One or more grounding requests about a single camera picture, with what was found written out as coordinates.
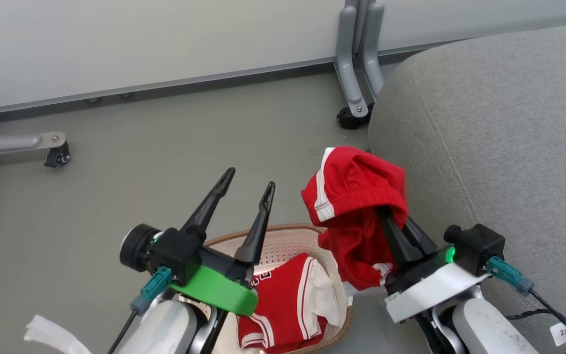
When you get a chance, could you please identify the white cable label tag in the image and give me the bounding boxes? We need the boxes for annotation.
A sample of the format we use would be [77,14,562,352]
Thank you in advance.
[550,322,566,348]

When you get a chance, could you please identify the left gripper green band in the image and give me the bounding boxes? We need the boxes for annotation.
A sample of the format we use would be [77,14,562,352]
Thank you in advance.
[148,168,276,317]

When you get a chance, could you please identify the left cable teal connector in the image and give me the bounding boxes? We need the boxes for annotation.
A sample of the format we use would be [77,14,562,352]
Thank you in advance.
[107,266,173,354]

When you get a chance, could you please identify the white fabric strap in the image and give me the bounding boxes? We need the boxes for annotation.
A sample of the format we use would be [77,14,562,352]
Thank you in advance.
[23,314,95,354]

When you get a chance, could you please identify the twisted black cable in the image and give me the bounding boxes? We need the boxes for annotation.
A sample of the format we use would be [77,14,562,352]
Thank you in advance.
[506,308,566,354]

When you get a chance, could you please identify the grey double-leg partition stand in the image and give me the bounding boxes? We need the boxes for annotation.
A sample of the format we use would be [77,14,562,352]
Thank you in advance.
[334,0,387,131]

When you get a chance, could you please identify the right cable teal connector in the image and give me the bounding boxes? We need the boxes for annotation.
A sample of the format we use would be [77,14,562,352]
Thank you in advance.
[486,256,566,353]

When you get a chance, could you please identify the cable teal connector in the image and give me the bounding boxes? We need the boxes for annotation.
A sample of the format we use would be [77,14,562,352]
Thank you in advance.
[486,256,566,353]
[107,266,173,354]

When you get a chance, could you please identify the white partition panel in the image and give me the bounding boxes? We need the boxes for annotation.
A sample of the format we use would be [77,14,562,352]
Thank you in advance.
[0,0,566,117]

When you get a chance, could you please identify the grey fabric sofa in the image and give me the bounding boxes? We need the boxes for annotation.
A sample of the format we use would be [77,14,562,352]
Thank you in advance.
[368,22,566,354]

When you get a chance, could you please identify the red shorts white stripe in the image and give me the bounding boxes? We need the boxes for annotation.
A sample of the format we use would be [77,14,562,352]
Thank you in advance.
[301,146,409,291]

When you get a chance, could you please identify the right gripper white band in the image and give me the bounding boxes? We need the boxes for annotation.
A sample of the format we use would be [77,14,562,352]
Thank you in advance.
[379,208,490,324]

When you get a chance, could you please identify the beige perforated laundry basket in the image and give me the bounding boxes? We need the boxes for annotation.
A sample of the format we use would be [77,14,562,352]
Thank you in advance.
[175,224,354,354]

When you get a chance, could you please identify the grey single-leg partition stand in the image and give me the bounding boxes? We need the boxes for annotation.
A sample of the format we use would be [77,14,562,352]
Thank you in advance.
[0,102,71,190]

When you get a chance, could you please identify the red and white jersey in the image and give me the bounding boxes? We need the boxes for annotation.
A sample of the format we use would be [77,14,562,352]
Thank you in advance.
[236,252,343,354]

